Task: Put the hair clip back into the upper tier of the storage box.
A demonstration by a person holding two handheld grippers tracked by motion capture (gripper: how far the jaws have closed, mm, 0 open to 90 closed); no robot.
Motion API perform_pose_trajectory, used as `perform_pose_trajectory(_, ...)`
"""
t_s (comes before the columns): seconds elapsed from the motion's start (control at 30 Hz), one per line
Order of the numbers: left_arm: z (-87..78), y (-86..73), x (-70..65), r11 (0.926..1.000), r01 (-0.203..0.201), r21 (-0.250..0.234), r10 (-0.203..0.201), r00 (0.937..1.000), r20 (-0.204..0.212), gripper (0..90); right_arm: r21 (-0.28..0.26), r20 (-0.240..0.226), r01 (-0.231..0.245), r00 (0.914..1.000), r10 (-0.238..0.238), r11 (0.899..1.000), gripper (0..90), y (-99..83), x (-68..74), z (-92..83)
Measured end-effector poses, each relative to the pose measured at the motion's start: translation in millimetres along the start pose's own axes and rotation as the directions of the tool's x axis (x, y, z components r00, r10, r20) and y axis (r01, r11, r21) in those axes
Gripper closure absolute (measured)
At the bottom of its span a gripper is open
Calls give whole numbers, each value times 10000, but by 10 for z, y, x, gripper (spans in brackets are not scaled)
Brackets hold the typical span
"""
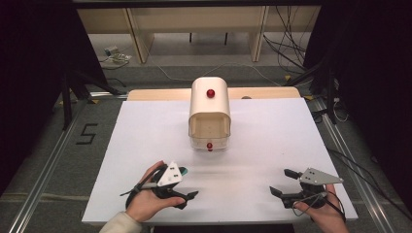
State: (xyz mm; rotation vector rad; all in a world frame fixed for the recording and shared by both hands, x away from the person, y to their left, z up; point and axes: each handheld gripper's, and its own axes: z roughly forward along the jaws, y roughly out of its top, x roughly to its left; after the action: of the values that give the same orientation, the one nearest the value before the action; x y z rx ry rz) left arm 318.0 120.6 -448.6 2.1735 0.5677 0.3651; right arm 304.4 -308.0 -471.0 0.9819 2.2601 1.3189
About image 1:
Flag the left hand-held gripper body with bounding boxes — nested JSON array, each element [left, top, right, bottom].
[[151, 161, 184, 199]]

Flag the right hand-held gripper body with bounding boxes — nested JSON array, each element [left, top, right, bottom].
[[298, 167, 344, 209]]

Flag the cream bread box red knobs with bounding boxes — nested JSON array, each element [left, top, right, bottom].
[[188, 76, 232, 152]]

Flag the person's left hand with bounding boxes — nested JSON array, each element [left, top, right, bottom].
[[125, 160, 186, 223]]

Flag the person's right hand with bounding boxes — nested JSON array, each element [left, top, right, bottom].
[[293, 183, 351, 233]]

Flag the white table sheet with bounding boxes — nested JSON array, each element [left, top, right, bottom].
[[82, 97, 360, 226]]

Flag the wooden table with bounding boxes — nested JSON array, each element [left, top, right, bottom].
[[126, 85, 302, 102]]

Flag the black metal stand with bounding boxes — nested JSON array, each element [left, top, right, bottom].
[[285, 52, 338, 126], [60, 69, 128, 131]]

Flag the dark curtain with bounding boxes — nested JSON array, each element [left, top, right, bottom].
[[0, 0, 109, 197], [303, 0, 412, 213]]

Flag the white power adapter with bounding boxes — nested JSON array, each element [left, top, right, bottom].
[[98, 46, 133, 71]]

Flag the light wooden desk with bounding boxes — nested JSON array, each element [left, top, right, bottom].
[[77, 5, 323, 64]]

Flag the thin grey wire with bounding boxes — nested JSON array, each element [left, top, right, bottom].
[[292, 191, 328, 217]]

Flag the metal floor rail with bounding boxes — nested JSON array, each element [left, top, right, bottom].
[[7, 99, 90, 233], [310, 96, 396, 233]]

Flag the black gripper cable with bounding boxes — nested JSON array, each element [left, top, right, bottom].
[[325, 190, 347, 223]]

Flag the black floor cable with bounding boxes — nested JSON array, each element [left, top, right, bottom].
[[326, 147, 412, 221]]

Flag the short metal rail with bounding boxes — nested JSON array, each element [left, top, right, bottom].
[[88, 91, 129, 100]]

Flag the bundle of black cables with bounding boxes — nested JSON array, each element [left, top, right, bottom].
[[262, 5, 313, 76]]

